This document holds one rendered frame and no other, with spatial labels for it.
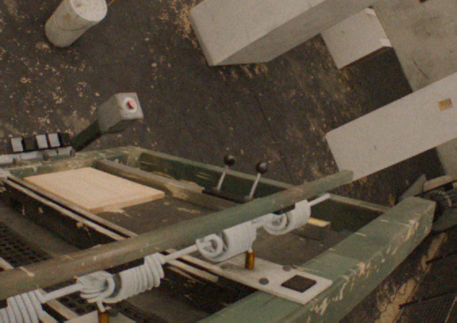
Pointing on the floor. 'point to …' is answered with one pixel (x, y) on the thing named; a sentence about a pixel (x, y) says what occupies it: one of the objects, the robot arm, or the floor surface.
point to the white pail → (76, 15)
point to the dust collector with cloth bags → (435, 191)
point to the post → (90, 134)
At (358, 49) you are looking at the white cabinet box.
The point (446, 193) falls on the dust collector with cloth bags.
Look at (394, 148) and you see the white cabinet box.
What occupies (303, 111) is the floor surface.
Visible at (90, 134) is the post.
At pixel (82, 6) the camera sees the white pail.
